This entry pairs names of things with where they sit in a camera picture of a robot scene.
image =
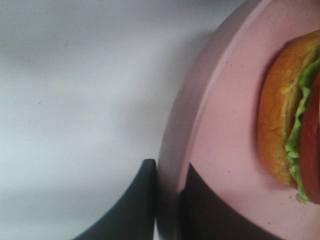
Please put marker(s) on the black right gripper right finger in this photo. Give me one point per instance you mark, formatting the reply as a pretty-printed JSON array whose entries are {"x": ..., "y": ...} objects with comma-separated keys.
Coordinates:
[{"x": 204, "y": 216}]

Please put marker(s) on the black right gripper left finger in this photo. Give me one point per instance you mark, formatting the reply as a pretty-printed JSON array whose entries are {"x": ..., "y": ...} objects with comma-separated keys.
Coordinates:
[{"x": 133, "y": 216}]

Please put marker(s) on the pink round plate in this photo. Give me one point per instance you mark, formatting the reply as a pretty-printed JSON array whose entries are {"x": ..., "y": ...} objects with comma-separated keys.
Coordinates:
[{"x": 212, "y": 124}]

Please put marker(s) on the burger with lettuce and tomato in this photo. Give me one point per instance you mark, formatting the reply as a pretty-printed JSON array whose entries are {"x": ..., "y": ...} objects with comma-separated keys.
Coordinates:
[{"x": 288, "y": 128}]

